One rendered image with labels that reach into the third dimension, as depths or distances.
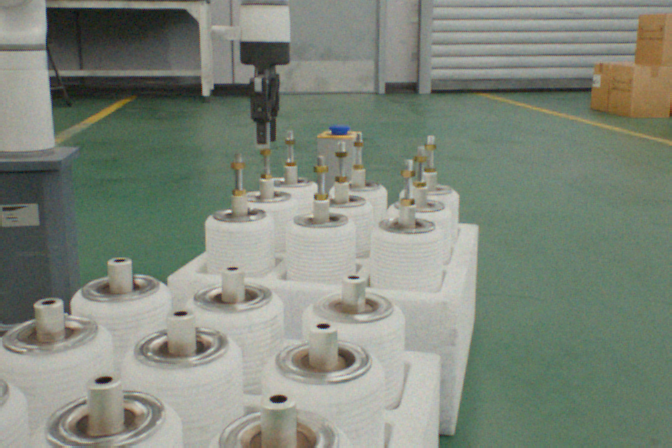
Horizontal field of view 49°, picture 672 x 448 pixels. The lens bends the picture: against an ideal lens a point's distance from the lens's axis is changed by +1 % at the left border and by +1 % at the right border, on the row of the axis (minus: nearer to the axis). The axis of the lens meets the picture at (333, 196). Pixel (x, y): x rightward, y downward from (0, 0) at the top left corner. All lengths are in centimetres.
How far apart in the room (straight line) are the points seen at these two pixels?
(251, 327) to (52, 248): 68
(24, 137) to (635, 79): 393
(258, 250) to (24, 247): 46
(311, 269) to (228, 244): 12
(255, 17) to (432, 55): 529
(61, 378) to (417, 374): 32
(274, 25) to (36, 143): 46
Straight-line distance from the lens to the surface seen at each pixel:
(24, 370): 64
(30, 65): 130
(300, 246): 97
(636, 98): 476
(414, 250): 94
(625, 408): 112
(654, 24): 491
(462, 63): 641
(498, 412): 106
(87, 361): 65
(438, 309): 93
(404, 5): 635
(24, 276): 134
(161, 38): 625
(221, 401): 60
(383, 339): 66
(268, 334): 70
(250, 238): 100
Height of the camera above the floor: 50
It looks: 13 degrees down
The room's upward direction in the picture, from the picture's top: straight up
